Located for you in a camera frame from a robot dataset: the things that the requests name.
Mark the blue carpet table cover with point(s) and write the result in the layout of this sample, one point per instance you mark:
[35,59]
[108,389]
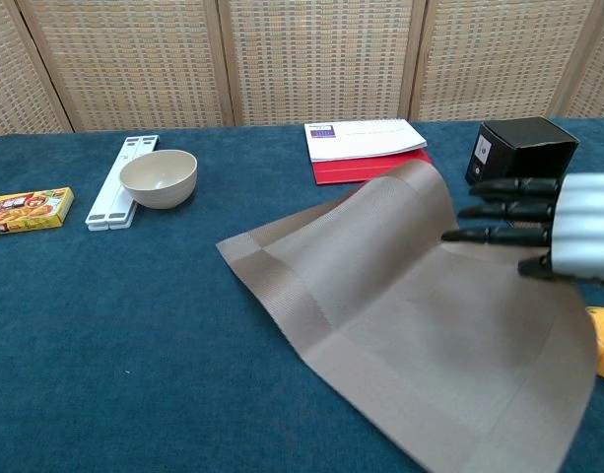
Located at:
[134,320]

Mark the white desk calendar red base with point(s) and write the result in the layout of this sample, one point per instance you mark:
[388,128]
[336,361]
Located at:
[360,140]

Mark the grey-brown woven placemat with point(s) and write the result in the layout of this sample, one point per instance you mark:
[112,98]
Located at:
[420,335]

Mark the black open cardboard box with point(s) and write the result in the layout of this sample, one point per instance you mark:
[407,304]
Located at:
[523,143]

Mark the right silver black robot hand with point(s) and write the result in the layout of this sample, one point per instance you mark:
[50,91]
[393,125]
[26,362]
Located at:
[587,222]

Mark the yellow curry roux box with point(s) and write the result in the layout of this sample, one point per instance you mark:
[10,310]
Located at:
[25,212]

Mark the white folding stand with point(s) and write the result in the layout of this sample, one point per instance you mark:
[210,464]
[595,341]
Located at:
[109,207]

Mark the beige bowl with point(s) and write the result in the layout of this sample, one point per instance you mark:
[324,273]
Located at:
[158,182]

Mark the woven folding screen panel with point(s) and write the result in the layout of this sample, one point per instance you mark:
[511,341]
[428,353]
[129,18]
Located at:
[321,59]
[11,88]
[129,64]
[493,59]
[599,74]

